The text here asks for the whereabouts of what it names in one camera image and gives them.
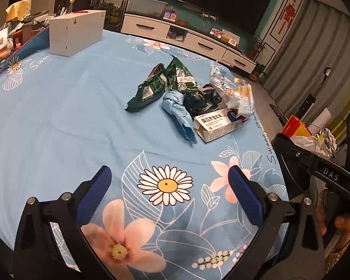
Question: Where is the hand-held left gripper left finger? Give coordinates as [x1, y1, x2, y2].
[13, 165, 117, 280]

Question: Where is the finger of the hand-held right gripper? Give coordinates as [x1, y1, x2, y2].
[272, 133, 318, 173]

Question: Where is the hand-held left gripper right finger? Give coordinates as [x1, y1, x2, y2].
[226, 165, 327, 280]

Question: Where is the long white medicine box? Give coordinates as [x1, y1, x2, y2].
[193, 108, 242, 143]

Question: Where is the clear plastic bag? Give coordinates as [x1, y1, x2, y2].
[208, 62, 256, 116]

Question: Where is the dark green wrapper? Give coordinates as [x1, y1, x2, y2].
[183, 84, 226, 116]

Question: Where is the blue cloth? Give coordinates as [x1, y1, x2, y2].
[162, 90, 198, 146]

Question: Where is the wide green snack packet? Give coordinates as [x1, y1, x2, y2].
[124, 63, 171, 113]

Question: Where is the tapered green snack packet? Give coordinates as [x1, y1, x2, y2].
[166, 56, 199, 92]

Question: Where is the person's right hand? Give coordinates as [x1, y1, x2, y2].
[315, 191, 350, 238]

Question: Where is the large white plastic bag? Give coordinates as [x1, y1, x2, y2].
[292, 134, 324, 154]

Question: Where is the red yellow box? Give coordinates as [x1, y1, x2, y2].
[280, 115, 312, 139]

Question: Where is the crumpled patterned paper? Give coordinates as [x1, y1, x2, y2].
[316, 127, 339, 156]

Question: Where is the white paper roll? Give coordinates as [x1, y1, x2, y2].
[308, 108, 332, 129]

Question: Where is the upright vacuum cleaner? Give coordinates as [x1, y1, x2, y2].
[297, 67, 331, 123]

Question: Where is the blue floral tablecloth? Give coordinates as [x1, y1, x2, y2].
[0, 28, 289, 280]

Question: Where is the potted plant in yellow pot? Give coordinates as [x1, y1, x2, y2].
[249, 62, 267, 82]

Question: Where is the grey curtain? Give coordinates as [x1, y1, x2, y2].
[262, 0, 350, 129]

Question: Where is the potted plant in brown pot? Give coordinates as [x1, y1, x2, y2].
[246, 34, 267, 60]

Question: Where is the yellow envelope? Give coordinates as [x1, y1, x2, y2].
[222, 29, 240, 46]

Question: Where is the red knot decoration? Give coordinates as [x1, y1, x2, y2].
[278, 1, 296, 34]

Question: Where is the white tv cabinet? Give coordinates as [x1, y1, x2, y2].
[121, 13, 256, 75]

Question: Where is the white rectangular box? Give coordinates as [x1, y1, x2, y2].
[49, 10, 106, 57]

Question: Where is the large black television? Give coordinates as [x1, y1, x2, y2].
[150, 0, 273, 35]

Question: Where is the bushy potted plant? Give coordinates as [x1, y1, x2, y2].
[95, 1, 124, 32]

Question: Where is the grey storage bin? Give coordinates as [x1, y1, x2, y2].
[128, 0, 167, 16]

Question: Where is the yellow cloth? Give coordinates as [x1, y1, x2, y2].
[5, 0, 32, 22]

